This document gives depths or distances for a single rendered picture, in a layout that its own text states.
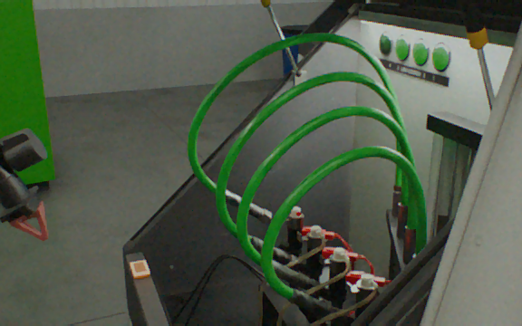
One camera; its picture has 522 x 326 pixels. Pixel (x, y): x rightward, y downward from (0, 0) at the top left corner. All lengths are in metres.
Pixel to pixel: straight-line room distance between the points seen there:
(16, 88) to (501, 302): 3.78
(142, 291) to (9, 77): 3.12
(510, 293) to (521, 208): 0.08
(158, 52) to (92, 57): 0.79
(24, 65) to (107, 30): 3.35
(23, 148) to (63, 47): 6.17
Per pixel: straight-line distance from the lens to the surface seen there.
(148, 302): 1.12
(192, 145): 0.89
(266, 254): 0.71
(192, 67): 7.71
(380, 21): 1.20
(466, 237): 0.67
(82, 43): 7.39
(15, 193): 1.26
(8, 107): 4.18
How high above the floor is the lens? 1.54
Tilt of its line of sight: 20 degrees down
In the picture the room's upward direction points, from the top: straight up
